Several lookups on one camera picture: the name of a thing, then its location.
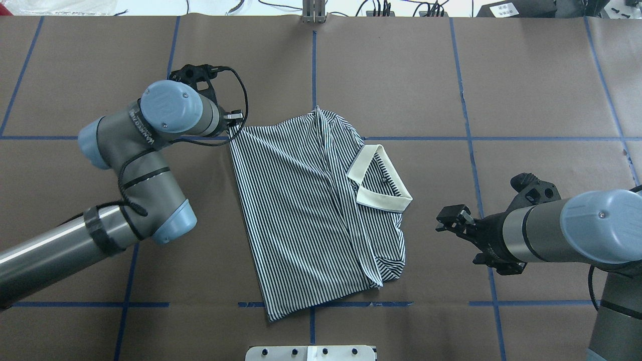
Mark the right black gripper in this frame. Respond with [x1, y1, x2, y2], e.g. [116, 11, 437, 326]
[435, 204, 527, 276]

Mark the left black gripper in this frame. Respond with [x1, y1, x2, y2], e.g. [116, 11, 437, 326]
[218, 109, 245, 128]

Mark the navy white striped polo shirt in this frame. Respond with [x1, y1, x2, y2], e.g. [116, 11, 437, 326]
[231, 108, 413, 322]

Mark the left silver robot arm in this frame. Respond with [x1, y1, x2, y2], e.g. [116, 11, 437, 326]
[2, 79, 249, 310]

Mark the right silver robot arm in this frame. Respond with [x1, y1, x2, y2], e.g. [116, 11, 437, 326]
[436, 189, 641, 360]

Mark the black box with label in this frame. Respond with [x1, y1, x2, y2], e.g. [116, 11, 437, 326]
[475, 1, 557, 18]

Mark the clear plastic bag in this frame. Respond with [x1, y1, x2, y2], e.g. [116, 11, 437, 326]
[2, 1, 118, 16]

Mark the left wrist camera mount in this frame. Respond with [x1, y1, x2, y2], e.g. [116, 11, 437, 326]
[167, 64, 218, 104]

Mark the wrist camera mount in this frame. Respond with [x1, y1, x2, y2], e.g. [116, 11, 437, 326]
[167, 64, 218, 104]
[506, 173, 561, 212]

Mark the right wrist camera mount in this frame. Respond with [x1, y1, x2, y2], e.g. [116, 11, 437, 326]
[506, 173, 561, 212]

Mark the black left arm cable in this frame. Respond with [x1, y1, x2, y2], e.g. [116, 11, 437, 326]
[118, 65, 249, 217]

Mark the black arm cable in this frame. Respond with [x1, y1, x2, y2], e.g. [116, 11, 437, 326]
[118, 65, 249, 217]
[588, 265, 600, 311]

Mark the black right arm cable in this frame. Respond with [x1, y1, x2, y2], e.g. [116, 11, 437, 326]
[588, 265, 600, 311]

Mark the aluminium frame post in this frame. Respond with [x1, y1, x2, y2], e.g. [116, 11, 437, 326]
[302, 0, 327, 24]

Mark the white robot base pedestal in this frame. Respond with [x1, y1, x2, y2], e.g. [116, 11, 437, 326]
[245, 344, 379, 360]

